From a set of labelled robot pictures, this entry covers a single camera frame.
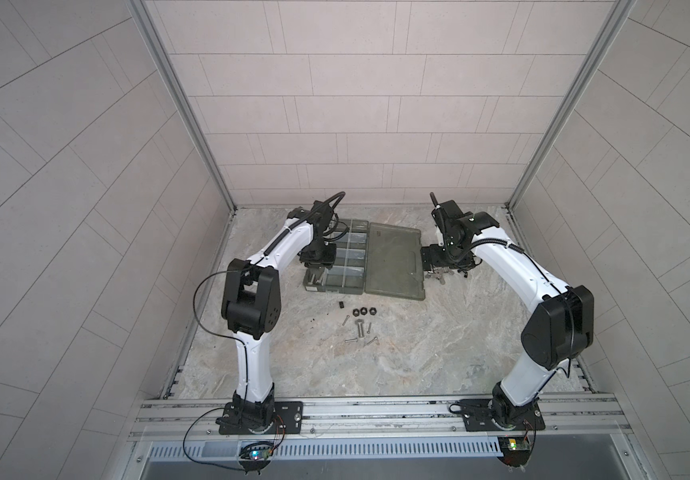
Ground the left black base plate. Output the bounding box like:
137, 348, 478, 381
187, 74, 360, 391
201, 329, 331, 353
215, 399, 304, 435

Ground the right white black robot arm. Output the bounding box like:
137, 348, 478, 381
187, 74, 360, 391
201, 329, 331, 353
420, 194, 594, 431

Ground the left controller board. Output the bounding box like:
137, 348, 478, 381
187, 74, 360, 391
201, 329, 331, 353
239, 441, 275, 462

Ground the right controller board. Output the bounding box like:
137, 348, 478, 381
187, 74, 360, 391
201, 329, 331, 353
497, 437, 533, 468

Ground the clear compartment organizer box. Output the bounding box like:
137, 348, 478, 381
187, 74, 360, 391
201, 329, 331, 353
303, 219, 370, 295

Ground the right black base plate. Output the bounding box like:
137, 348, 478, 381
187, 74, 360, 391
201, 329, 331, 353
449, 399, 545, 432

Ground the controller board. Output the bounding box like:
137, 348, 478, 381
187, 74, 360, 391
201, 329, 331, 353
239, 441, 275, 462
497, 437, 533, 468

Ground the pile of wing nuts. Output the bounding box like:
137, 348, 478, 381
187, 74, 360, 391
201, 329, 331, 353
425, 267, 469, 285

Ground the pile of silver screws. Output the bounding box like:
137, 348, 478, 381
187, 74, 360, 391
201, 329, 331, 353
344, 318, 379, 346

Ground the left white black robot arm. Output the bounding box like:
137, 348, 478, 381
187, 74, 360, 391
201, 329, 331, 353
216, 191, 346, 435

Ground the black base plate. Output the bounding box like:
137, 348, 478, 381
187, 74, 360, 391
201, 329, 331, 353
215, 399, 304, 435
449, 399, 545, 432

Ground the aluminium mounting rail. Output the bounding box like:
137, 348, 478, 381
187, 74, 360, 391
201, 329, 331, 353
129, 393, 632, 441

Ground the black cable left base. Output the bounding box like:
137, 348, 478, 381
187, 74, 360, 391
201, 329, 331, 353
181, 407, 250, 473

